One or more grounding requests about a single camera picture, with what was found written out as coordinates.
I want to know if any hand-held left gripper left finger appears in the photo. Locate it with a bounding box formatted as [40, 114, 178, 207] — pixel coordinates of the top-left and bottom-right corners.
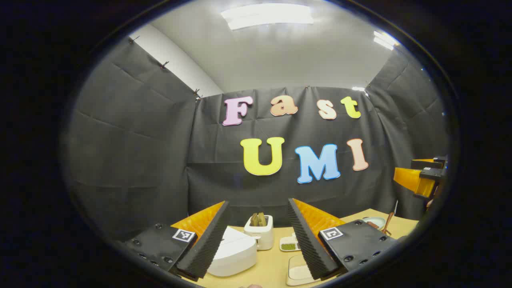
[125, 201, 231, 280]

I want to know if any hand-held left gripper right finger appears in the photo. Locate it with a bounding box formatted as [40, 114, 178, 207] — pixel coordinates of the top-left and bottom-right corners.
[287, 198, 400, 280]

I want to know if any white rice cooker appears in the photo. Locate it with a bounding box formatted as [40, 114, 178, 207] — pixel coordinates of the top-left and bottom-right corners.
[207, 226, 258, 277]

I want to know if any brown wooden spoon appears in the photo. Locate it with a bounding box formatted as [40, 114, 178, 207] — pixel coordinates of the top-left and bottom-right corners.
[382, 212, 395, 236]

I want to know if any white divided grain dish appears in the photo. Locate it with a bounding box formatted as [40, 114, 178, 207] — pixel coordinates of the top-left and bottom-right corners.
[279, 233, 300, 252]

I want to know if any clear plastic tray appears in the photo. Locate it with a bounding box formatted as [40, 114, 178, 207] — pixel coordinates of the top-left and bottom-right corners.
[286, 254, 320, 286]

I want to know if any white toaster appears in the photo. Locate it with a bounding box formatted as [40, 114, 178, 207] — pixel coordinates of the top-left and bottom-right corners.
[244, 214, 274, 251]

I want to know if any pale green plate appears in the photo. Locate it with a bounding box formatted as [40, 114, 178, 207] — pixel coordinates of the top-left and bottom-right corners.
[362, 217, 386, 232]

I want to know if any black backdrop cloth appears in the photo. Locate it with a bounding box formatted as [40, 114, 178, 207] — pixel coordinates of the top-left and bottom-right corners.
[66, 34, 448, 242]

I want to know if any ceiling light panel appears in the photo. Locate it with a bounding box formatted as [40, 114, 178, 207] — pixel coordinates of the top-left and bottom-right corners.
[221, 3, 314, 30]
[373, 30, 400, 51]

